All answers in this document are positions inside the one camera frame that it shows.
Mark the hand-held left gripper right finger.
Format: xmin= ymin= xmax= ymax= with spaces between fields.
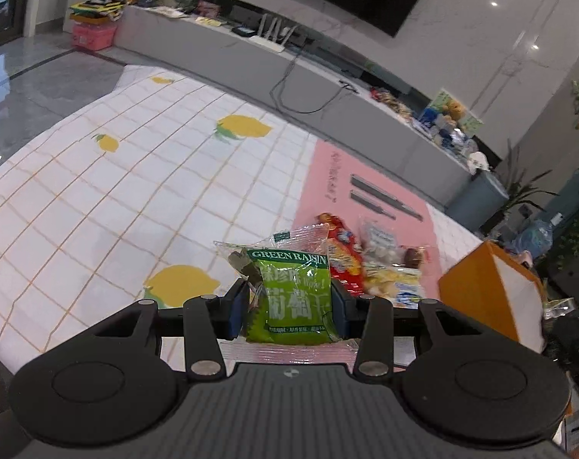
xmin=330 ymin=280 xmax=469 ymax=378

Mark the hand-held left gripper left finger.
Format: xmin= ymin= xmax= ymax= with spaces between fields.
xmin=91 ymin=280 xmax=252 ymax=378

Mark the green raisin packet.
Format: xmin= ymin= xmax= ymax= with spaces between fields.
xmin=213 ymin=224 xmax=359 ymax=369

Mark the red snack packet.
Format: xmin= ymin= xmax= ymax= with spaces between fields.
xmin=316 ymin=213 xmax=367 ymax=297

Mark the yellow and white snack packet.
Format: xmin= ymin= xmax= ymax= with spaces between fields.
xmin=361 ymin=263 xmax=426 ymax=309

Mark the clear packet of white candies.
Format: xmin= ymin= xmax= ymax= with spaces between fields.
xmin=359 ymin=217 xmax=429 ymax=269

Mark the orange cardboard box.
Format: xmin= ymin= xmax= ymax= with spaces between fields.
xmin=438 ymin=240 xmax=548 ymax=352

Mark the pile of snacks on console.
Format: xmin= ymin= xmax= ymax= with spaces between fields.
xmin=368 ymin=87 xmax=415 ymax=120

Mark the short metal drawer slide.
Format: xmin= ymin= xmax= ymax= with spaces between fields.
xmin=351 ymin=190 xmax=396 ymax=221

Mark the long metal drawer slide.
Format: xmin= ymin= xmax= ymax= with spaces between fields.
xmin=351 ymin=174 xmax=424 ymax=221

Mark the pink mat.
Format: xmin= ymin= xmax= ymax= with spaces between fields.
xmin=292 ymin=138 xmax=443 ymax=304

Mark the lemon print checked tablecloth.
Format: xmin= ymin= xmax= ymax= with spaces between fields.
xmin=0 ymin=64 xmax=486 ymax=376

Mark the grey blue trash can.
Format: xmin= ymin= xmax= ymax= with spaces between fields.
xmin=446 ymin=169 xmax=510 ymax=235

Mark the grey television console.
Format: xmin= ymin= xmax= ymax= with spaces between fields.
xmin=115 ymin=5 xmax=472 ymax=207

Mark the blue water bottle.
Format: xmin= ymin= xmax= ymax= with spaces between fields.
xmin=514 ymin=217 xmax=565 ymax=259

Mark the long leaf potted plant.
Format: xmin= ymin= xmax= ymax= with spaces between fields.
xmin=502 ymin=138 xmax=558 ymax=223

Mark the teddy bear toy box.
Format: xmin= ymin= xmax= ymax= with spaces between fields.
xmin=416 ymin=88 xmax=484 ymax=150

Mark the climbing green plant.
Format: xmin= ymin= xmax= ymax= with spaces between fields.
xmin=548 ymin=76 xmax=579 ymax=273

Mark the white router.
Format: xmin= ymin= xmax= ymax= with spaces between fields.
xmin=249 ymin=14 xmax=297 ymax=53

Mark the pink storage box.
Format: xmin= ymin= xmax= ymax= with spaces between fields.
xmin=71 ymin=21 xmax=118 ymax=52

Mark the stack of yellow green boxes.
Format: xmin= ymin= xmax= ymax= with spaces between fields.
xmin=70 ymin=0 xmax=128 ymax=24

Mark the black cable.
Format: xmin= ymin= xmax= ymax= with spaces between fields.
xmin=269 ymin=50 xmax=359 ymax=114

